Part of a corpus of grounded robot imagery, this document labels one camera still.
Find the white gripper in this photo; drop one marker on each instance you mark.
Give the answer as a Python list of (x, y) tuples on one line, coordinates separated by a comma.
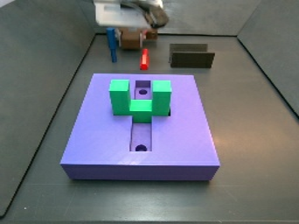
[(129, 13)]

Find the brown T-shaped block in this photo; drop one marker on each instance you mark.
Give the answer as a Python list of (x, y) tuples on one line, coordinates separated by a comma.
[(132, 37)]

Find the purple base block fixture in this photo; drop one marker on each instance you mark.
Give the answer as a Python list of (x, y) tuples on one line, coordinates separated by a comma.
[(172, 149)]

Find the blue cylindrical peg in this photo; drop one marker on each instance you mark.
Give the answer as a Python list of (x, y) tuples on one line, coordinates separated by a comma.
[(112, 46)]

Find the red hexagonal peg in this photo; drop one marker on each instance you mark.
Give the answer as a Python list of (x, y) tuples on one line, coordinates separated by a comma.
[(144, 60)]

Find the green U-shaped block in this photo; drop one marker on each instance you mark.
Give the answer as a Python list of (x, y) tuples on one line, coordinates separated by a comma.
[(141, 109)]

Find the black angle bracket fixture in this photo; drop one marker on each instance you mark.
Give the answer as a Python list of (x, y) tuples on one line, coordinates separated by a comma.
[(190, 56)]

